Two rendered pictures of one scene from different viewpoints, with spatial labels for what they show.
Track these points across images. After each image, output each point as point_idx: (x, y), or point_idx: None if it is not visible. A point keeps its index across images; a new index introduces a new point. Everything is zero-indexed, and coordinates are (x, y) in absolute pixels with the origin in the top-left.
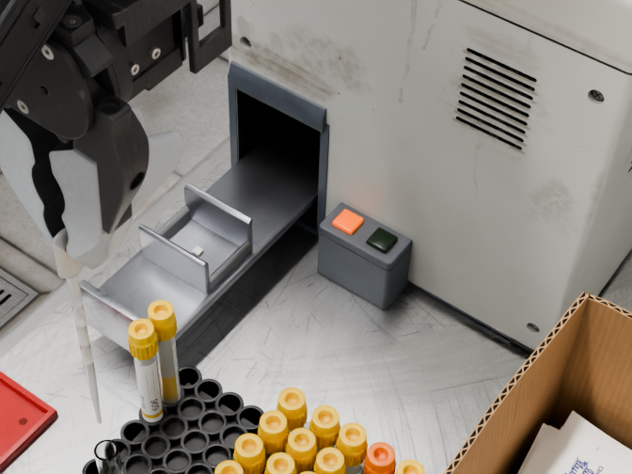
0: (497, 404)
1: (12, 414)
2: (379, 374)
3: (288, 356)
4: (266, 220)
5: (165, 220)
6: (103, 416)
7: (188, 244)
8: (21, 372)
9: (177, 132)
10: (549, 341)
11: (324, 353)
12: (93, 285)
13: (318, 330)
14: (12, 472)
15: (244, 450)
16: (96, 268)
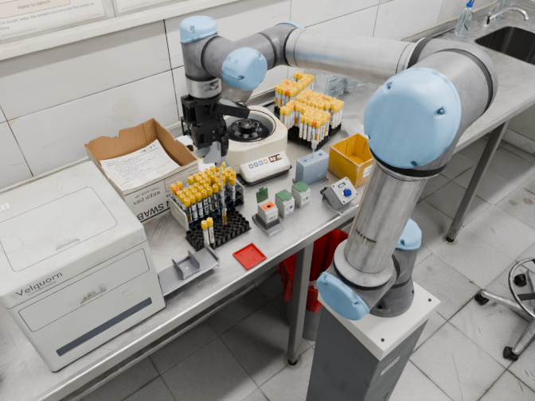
0: (154, 179)
1: (242, 257)
2: (158, 248)
3: (176, 256)
4: (165, 274)
5: (189, 301)
6: (222, 253)
7: (188, 271)
8: (238, 266)
9: (195, 150)
10: (136, 187)
11: (167, 255)
12: (215, 286)
13: (165, 261)
14: (244, 246)
15: (199, 193)
16: (212, 290)
